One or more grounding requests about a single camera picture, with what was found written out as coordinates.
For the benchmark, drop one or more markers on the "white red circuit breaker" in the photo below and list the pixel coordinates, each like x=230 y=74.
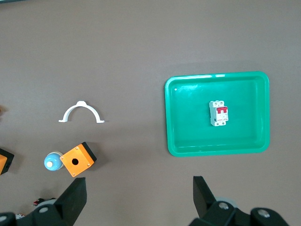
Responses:
x=215 y=117

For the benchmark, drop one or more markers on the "orange black button box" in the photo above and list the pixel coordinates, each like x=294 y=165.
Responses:
x=3 y=162
x=82 y=153

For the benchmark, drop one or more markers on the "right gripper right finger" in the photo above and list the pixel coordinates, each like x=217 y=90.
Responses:
x=207 y=207

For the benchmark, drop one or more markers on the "green plastic tray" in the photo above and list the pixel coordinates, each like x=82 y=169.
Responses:
x=188 y=131

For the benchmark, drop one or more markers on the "brown table mat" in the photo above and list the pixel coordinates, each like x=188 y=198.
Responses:
x=141 y=47

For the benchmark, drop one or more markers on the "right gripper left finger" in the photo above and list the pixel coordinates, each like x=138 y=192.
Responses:
x=70 y=200

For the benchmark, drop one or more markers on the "blue dome cap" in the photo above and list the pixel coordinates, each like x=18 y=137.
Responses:
x=54 y=158

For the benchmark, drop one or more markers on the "black red rocker switch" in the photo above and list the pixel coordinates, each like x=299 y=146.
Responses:
x=38 y=201

